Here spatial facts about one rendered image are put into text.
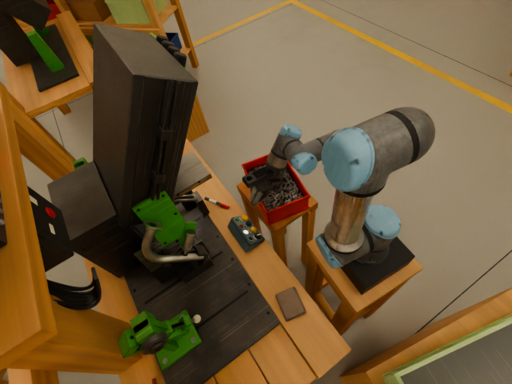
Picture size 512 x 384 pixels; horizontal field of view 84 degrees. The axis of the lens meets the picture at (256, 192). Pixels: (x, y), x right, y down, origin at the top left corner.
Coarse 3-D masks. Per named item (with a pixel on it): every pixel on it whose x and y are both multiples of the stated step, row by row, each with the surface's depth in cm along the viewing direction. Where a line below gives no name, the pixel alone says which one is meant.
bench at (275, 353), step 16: (112, 288) 116; (128, 288) 115; (112, 304) 112; (128, 304) 111; (128, 320) 108; (272, 336) 99; (288, 336) 98; (256, 352) 96; (272, 352) 96; (288, 352) 95; (128, 368) 99; (144, 368) 98; (224, 368) 95; (240, 368) 94; (256, 368) 94; (272, 368) 93; (288, 368) 93; (304, 368) 92
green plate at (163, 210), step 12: (144, 204) 89; (156, 204) 92; (168, 204) 94; (144, 216) 92; (156, 216) 94; (168, 216) 96; (180, 216) 99; (168, 228) 99; (180, 228) 101; (168, 240) 101
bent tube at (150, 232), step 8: (144, 224) 90; (152, 224) 94; (160, 224) 94; (152, 232) 92; (144, 240) 93; (144, 248) 94; (152, 256) 97; (160, 256) 100; (168, 256) 102; (176, 256) 103; (184, 256) 105; (192, 256) 107; (200, 256) 109
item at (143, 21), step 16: (48, 0) 320; (64, 0) 292; (80, 0) 294; (96, 0) 289; (112, 0) 273; (128, 0) 268; (144, 0) 261; (160, 0) 292; (176, 0) 298; (80, 16) 304; (96, 16) 297; (112, 16) 305; (128, 16) 282; (144, 16) 278; (160, 16) 290; (176, 16) 311; (144, 32) 284; (160, 32) 282; (192, 48) 342; (192, 64) 357
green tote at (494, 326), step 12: (492, 324) 98; (504, 324) 85; (468, 336) 93; (480, 336) 84; (444, 348) 92; (456, 348) 83; (420, 360) 89; (432, 360) 83; (396, 372) 83; (408, 372) 82
